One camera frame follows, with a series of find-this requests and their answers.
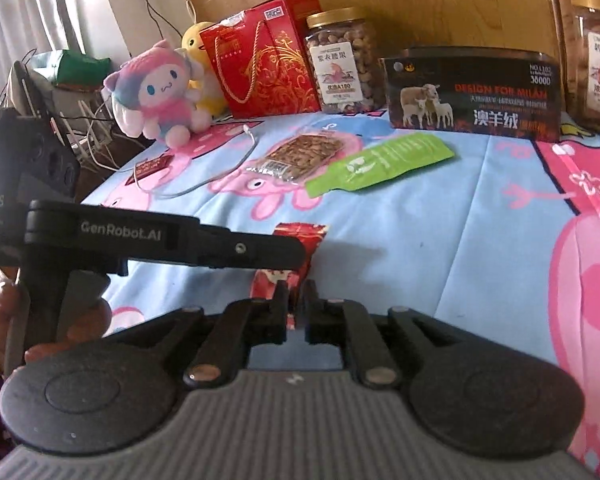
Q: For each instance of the grey curtain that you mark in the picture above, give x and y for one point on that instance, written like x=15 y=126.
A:
x=30 y=0

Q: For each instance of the red snack packet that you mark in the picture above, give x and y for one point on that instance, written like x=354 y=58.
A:
x=314 y=247

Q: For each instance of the black flat object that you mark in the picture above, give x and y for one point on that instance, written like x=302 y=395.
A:
x=30 y=87

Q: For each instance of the wood-pattern board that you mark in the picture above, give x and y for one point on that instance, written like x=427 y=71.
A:
x=430 y=0

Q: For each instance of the black box with sheep print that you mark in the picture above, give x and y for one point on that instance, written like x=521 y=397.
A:
x=480 y=95

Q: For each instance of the nut jar with gold lid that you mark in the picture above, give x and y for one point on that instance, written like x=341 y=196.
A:
x=340 y=70

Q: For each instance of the green bag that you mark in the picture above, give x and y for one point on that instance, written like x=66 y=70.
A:
x=75 y=67

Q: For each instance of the red gift box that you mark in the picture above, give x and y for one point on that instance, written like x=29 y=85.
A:
x=270 y=60

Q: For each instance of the printed cartoon blanket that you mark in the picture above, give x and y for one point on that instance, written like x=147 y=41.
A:
x=430 y=240

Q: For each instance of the green snack packet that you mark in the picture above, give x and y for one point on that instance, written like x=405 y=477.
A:
x=380 y=165

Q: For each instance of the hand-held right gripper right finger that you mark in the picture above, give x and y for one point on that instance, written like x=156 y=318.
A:
x=311 y=312

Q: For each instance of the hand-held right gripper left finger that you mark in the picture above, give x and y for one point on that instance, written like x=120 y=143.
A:
x=281 y=312

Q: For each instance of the yellow plush duck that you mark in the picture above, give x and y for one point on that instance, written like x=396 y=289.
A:
x=195 y=40

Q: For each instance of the brown cork mat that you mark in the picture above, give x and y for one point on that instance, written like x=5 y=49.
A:
x=561 y=35

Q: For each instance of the pink plush toy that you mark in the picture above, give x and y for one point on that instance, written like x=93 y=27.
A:
x=155 y=90

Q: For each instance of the person's left hand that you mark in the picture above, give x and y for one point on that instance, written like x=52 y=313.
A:
x=87 y=322

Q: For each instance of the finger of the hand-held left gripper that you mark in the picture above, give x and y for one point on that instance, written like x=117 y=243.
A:
x=240 y=247

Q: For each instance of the clear nut snack packet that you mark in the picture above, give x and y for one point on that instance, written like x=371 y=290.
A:
x=295 y=155

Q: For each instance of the small red packet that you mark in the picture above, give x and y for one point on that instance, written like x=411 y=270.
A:
x=152 y=166

